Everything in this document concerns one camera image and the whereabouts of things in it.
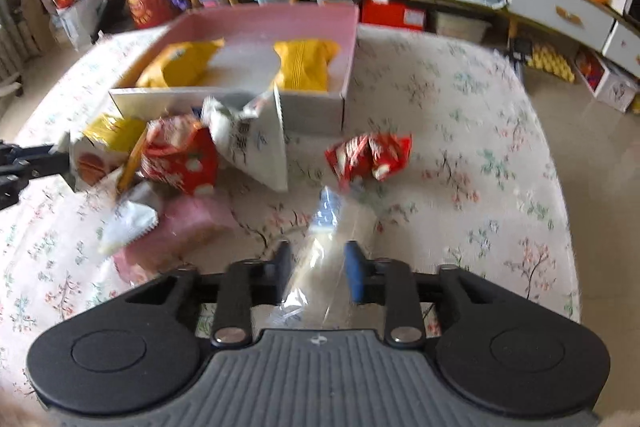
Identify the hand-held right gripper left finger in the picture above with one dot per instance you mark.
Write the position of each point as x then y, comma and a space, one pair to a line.
282, 272

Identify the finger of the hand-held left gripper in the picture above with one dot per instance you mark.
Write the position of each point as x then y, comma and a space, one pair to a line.
30, 162

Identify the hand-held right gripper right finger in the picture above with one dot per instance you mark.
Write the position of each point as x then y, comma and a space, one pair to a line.
356, 272

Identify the clear plastic snack packet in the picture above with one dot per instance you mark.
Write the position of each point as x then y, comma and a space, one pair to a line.
325, 227

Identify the yellow white snack packet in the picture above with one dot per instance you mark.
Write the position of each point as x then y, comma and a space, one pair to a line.
105, 132

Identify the pink snack packet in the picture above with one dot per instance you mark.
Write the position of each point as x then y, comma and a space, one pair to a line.
190, 227

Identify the long gold snack packet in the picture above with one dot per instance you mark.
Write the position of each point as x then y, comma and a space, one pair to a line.
134, 162

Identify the small white snack packet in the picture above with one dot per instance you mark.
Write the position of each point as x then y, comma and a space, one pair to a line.
127, 227

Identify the large white nut packet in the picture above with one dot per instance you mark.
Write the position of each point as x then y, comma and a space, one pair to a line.
255, 142

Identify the red snack packet white dots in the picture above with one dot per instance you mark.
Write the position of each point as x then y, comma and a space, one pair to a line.
180, 157

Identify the white cardboard box pink inside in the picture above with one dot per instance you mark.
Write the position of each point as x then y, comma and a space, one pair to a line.
312, 109

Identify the white red plastic bag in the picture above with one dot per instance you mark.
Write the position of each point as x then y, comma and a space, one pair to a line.
75, 4

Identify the large yellow snack packet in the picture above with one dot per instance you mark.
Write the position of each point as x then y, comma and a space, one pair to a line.
302, 67

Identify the red flat box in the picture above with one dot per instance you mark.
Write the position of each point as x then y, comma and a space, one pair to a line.
392, 14

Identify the small black device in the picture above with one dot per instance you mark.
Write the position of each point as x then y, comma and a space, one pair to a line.
520, 51

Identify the yellow egg tray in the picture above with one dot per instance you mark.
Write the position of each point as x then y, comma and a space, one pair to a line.
550, 63

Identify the white printed floor box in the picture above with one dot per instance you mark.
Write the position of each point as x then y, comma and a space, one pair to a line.
607, 82

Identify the low wooden cabinet white drawers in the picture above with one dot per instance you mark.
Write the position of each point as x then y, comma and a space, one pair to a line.
560, 7

